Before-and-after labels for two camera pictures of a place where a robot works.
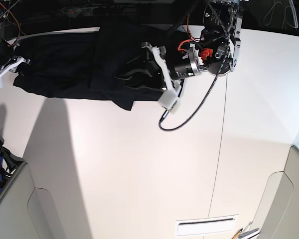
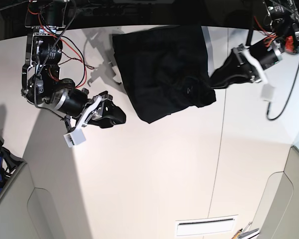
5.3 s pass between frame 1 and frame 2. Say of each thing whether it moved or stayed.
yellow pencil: stayed
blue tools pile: stayed
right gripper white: moved
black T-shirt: moved
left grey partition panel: stayed
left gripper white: moved
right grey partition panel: stayed
